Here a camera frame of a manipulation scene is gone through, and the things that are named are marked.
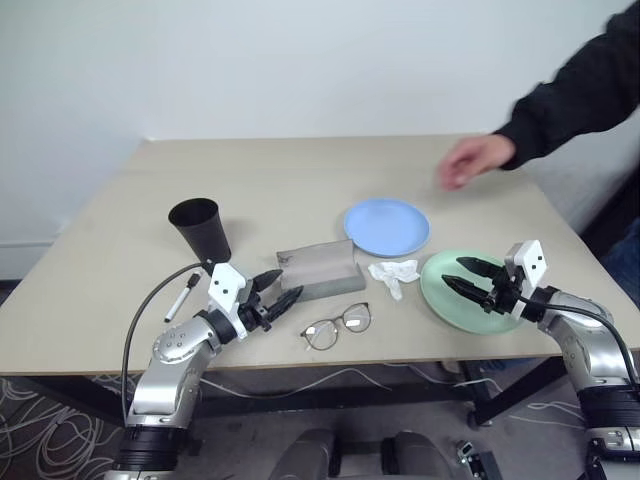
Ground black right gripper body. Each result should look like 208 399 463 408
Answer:
482 264 527 317

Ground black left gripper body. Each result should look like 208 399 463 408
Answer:
237 281 274 334

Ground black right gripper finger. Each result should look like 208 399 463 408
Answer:
455 256 502 278
440 273 494 309

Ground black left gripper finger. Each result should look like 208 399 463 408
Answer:
263 285 306 324
252 268 285 298

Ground person's bare hand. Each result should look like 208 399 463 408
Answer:
437 134 518 192

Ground light green plate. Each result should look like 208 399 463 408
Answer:
419 249 529 335

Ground grey glasses case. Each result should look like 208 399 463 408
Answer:
275 238 367 303

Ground thin-framed round eyeglasses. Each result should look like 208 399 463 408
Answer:
299 301 373 352

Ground white marker pen black cap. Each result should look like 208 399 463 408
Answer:
164 272 202 323

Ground crumpled white tissue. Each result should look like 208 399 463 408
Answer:
367 258 420 303

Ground black plastic cup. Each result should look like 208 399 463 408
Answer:
167 197 234 264

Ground blue plate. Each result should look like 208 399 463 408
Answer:
343 198 431 258

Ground person's blue jeans leg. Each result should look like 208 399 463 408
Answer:
601 216 640 297

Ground dark grey rounded shape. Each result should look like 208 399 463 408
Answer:
271 428 337 480
381 430 452 480

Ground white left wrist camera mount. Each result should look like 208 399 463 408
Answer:
206 263 252 342

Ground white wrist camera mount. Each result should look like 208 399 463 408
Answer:
206 263 252 342
501 239 552 321

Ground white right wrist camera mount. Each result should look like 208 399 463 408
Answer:
501 239 552 321

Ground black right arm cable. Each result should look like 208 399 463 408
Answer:
514 294 640 391

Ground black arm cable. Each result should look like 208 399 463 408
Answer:
514 294 640 391
121 258 214 427

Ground long white cable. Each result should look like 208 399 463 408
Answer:
199 367 397 400

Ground short white cable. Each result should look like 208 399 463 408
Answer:
452 376 503 397

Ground black metal table frame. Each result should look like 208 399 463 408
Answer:
197 356 572 427

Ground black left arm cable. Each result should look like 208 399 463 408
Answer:
121 258 214 427

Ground black metal bracket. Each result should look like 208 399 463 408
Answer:
455 439 502 480

